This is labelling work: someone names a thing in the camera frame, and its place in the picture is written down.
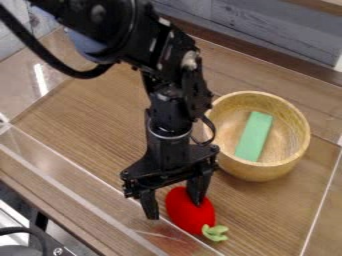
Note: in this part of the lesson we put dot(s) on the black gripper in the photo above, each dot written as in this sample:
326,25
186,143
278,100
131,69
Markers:
173,160

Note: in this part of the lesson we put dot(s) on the green rectangular block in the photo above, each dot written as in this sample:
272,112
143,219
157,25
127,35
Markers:
254,136

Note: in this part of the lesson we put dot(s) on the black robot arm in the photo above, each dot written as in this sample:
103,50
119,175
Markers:
118,31

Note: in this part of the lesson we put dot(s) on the black table leg frame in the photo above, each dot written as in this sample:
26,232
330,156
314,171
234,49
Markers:
53,247

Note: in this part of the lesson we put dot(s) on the wooden bowl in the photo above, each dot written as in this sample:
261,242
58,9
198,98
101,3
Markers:
288,141

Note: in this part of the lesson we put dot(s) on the red plush tomato green stem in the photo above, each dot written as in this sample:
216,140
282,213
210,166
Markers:
196,219

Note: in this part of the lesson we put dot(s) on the clear acrylic front wall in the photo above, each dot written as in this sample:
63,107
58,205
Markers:
85,204

